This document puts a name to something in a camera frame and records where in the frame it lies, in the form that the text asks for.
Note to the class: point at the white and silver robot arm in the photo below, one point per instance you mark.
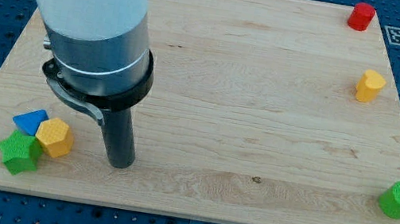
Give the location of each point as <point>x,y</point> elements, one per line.
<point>101,47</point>

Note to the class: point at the wooden board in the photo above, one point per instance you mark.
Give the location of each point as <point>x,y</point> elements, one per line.
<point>251,119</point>

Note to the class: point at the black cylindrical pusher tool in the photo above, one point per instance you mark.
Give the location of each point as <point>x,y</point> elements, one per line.
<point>107,99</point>

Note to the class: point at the yellow hexagon block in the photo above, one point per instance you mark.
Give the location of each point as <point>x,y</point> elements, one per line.
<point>55,137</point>

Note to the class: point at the yellow heart block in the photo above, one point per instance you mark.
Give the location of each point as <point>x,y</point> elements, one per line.
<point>369,86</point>

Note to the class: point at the blue triangle block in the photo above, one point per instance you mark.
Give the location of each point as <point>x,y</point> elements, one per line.
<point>29,123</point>

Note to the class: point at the green star block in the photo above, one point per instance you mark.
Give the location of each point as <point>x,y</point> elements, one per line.
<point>20,153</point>

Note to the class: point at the red cylinder block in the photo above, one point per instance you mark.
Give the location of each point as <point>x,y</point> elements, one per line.
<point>361,16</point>

